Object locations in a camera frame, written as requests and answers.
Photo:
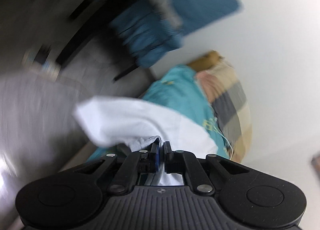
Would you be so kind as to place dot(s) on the brown headboard cushion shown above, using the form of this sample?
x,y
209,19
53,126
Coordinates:
x,y
205,60

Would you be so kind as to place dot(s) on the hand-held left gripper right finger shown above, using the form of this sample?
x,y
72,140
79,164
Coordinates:
x,y
168,157

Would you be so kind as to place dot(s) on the white garment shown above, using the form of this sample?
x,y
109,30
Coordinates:
x,y
130,120

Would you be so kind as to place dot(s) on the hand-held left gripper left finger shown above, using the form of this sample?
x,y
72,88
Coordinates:
x,y
156,156

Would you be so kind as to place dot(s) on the plaid pillow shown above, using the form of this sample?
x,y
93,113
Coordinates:
x,y
230,102

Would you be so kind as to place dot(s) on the blue covered chair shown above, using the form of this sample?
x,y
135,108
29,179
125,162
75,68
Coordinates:
x,y
190,5

